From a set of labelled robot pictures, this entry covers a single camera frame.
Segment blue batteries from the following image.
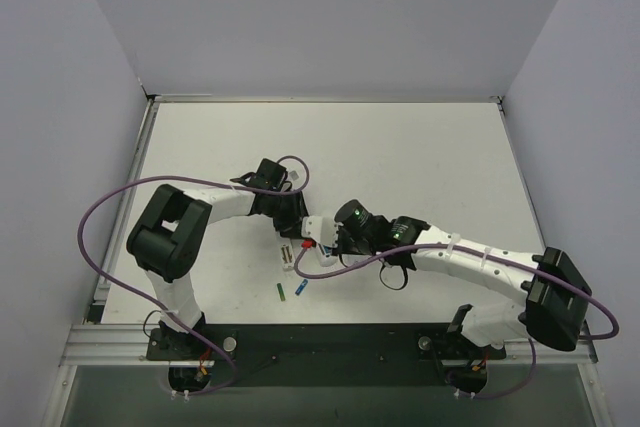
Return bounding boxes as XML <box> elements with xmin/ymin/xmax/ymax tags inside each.
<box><xmin>295</xmin><ymin>279</ymin><xmax>308</xmax><ymax>296</ymax></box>

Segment wide white remote with display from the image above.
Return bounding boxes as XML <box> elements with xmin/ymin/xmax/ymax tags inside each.
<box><xmin>314</xmin><ymin>244</ymin><xmax>338</xmax><ymax>267</ymax></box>

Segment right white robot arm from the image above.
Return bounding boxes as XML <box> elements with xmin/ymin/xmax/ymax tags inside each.
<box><xmin>334</xmin><ymin>199</ymin><xmax>592</xmax><ymax>352</ymax></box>

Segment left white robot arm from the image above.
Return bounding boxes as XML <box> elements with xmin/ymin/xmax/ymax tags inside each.
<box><xmin>126</xmin><ymin>159</ymin><xmax>308</xmax><ymax>359</ymax></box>

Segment slim white remote control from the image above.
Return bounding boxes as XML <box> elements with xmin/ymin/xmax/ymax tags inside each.
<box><xmin>278</xmin><ymin>239</ymin><xmax>295</xmax><ymax>272</ymax></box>

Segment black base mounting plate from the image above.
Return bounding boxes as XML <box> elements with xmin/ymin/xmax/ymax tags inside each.
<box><xmin>146</xmin><ymin>323</ymin><xmax>506</xmax><ymax>387</ymax></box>

